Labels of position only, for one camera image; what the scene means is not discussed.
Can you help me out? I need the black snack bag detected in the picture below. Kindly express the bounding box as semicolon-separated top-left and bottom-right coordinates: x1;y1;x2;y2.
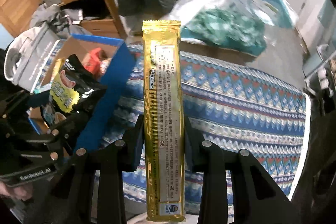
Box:
40;54;107;127

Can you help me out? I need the person's left hand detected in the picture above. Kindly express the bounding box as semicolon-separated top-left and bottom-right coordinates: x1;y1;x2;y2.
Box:
0;181;33;201

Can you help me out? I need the grey fabric storage bag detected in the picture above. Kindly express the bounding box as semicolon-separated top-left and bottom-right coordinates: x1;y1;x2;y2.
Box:
3;23;65;93

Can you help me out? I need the patterned blue tablecloth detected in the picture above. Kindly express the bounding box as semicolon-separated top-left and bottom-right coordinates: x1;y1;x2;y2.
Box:
101;44;310;214

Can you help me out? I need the orange-red snack bag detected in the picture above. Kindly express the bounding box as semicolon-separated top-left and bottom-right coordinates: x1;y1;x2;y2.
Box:
81;47;112;80

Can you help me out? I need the white shoe rack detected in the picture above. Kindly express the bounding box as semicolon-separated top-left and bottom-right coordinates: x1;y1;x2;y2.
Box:
303;42;335;116

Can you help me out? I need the teal box with paper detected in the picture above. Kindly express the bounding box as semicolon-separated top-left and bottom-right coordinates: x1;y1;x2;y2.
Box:
181;8;266;57

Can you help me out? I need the gold biscuit pack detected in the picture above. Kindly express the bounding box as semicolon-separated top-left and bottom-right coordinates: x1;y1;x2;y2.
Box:
142;20;186;223

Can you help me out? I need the blue cardboard box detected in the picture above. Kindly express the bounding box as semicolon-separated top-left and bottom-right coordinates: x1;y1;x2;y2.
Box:
27;33;137;153

